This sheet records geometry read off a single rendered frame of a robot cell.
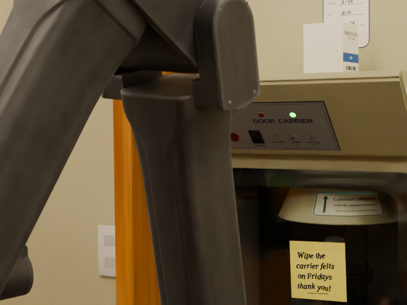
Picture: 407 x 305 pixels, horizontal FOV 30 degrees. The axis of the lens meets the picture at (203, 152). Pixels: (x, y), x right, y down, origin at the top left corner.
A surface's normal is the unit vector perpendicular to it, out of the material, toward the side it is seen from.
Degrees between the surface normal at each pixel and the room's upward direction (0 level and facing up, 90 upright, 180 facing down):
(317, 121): 135
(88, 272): 90
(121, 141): 90
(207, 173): 99
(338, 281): 90
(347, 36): 90
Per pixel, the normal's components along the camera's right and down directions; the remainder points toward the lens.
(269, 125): -0.33, 0.74
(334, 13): -0.48, 0.05
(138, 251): 0.88, 0.01
